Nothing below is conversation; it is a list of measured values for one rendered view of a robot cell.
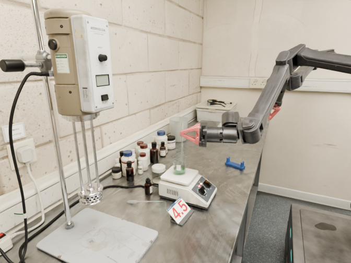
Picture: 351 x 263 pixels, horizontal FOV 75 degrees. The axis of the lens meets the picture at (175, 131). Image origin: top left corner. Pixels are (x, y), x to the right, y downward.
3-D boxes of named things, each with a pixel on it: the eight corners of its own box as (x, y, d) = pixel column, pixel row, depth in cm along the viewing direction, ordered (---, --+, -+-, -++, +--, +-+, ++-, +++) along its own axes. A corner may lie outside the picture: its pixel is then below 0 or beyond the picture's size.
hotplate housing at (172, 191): (217, 193, 93) (218, 175, 91) (207, 211, 82) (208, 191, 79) (168, 181, 102) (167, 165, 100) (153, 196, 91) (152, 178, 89)
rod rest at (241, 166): (245, 167, 115) (245, 161, 114) (242, 169, 113) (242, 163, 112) (227, 162, 122) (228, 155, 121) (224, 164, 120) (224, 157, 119)
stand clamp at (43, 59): (86, 72, 55) (84, 49, 54) (43, 74, 45) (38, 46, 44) (20, 70, 65) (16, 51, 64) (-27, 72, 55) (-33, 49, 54)
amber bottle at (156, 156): (155, 164, 120) (154, 144, 116) (148, 162, 122) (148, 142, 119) (160, 160, 123) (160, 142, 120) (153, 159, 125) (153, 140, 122)
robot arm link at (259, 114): (293, 49, 92) (294, 72, 99) (278, 50, 95) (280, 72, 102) (253, 129, 73) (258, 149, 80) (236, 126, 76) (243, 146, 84)
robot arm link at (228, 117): (254, 125, 75) (258, 142, 80) (251, 102, 82) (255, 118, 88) (218, 131, 79) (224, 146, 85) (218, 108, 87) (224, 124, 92)
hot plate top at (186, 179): (199, 172, 94) (199, 170, 93) (188, 186, 83) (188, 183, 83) (172, 166, 98) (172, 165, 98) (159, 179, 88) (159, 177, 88)
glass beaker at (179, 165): (188, 176, 89) (188, 156, 87) (175, 178, 88) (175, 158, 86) (183, 169, 95) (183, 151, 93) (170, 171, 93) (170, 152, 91)
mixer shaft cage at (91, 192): (109, 195, 66) (101, 110, 59) (92, 208, 60) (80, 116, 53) (91, 190, 69) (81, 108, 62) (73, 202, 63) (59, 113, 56)
